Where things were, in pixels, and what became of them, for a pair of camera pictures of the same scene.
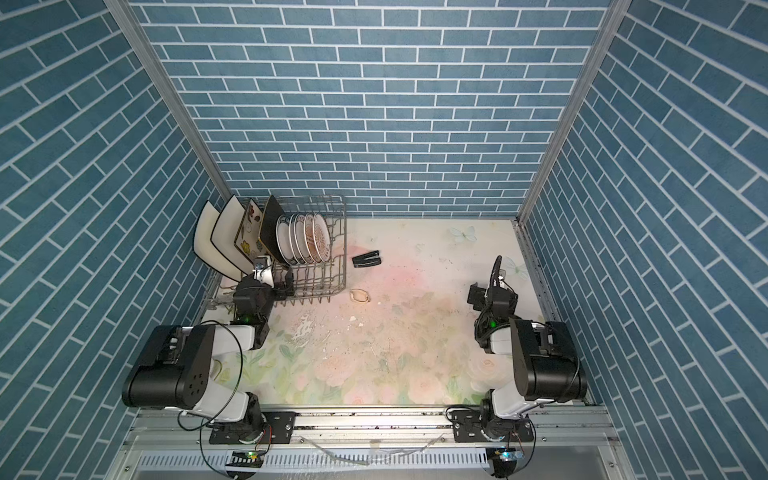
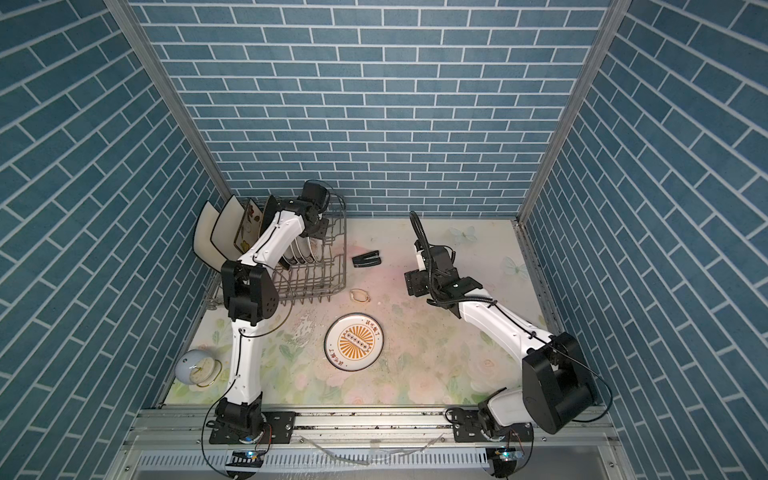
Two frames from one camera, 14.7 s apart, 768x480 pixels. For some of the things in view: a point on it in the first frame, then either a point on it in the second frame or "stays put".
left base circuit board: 248,459 stays put
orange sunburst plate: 309,238 stays put
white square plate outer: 205,247 stays put
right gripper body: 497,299 -> 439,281
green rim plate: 291,237 stays put
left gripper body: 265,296 -> 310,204
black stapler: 371,258 stays put
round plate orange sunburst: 321,238 -> 354,341
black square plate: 267,234 stays put
